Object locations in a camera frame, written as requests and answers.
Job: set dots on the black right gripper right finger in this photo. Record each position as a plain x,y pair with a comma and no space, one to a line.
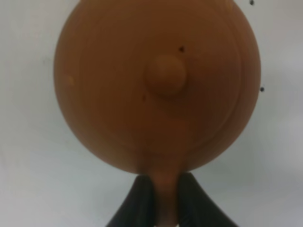
196,208

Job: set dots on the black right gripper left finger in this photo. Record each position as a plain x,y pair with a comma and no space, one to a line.
139,208

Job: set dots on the brown clay teapot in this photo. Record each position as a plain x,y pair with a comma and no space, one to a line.
157,87

